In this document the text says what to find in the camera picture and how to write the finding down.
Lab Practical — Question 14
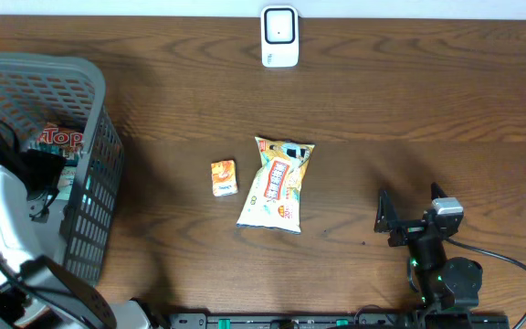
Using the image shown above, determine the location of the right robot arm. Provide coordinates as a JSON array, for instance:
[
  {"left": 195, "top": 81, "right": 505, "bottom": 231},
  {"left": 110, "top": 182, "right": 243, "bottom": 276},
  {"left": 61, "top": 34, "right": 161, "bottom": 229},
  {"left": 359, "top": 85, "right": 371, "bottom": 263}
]
[{"left": 373, "top": 183, "right": 483, "bottom": 311}]

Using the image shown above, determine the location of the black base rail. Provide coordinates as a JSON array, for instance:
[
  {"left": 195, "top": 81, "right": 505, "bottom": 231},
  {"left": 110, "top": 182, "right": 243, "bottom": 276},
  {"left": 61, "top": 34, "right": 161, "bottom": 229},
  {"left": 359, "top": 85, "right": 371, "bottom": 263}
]
[{"left": 167, "top": 309, "right": 510, "bottom": 329}]

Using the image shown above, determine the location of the large yellow snack bag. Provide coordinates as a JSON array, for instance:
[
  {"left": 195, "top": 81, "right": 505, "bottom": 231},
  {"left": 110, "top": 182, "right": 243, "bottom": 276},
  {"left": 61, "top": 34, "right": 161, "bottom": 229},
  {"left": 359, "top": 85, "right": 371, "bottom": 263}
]
[{"left": 237, "top": 136, "right": 315, "bottom": 234}]

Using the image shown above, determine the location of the grey plastic shopping basket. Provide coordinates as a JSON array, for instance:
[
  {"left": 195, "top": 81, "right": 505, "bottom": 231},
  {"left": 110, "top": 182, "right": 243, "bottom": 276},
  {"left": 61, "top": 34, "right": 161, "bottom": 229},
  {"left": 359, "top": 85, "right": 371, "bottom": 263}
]
[{"left": 0, "top": 52, "right": 124, "bottom": 290}]

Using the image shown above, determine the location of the white barcode scanner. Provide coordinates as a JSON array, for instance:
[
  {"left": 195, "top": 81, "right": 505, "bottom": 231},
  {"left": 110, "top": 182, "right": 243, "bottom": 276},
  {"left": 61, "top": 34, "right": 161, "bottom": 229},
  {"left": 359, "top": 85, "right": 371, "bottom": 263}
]
[{"left": 260, "top": 5, "right": 300, "bottom": 69}]

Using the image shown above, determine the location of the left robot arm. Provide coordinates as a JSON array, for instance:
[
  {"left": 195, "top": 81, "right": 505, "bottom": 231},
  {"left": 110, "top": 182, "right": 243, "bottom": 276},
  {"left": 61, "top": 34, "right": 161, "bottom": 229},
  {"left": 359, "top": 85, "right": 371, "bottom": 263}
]
[{"left": 0, "top": 122, "right": 171, "bottom": 328}]

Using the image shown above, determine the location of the red Top chocolate bar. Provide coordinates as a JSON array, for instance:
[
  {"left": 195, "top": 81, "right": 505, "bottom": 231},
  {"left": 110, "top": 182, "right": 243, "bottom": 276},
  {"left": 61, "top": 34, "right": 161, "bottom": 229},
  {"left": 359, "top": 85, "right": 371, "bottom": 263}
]
[{"left": 36, "top": 122, "right": 83, "bottom": 152}]

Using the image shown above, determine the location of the small orange snack box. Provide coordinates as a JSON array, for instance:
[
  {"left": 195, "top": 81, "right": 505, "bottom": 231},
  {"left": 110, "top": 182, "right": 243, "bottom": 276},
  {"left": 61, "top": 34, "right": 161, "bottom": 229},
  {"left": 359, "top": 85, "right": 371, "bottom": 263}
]
[{"left": 211, "top": 160, "right": 238, "bottom": 196}]

